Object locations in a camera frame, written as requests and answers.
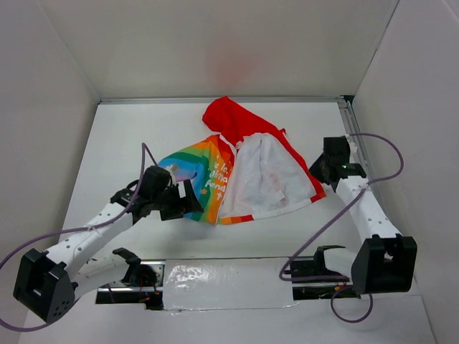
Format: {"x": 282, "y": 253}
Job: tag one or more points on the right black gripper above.
{"x": 314, "y": 170}

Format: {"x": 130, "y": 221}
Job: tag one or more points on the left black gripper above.
{"x": 186, "y": 204}

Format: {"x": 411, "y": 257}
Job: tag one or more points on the rainbow striped kids jacket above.
{"x": 246, "y": 170}

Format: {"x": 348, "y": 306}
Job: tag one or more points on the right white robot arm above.
{"x": 385, "y": 261}

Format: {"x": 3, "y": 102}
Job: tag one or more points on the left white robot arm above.
{"x": 49, "y": 282}

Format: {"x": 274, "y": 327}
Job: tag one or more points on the white tape sheet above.
{"x": 225, "y": 284}

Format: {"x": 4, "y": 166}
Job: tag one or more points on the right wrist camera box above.
{"x": 352, "y": 146}

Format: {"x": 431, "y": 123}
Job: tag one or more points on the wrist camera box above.
{"x": 352, "y": 146}
{"x": 173, "y": 169}

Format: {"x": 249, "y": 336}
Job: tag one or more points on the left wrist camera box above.
{"x": 173, "y": 169}

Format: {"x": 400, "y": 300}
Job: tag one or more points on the metal base rail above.
{"x": 147, "y": 290}

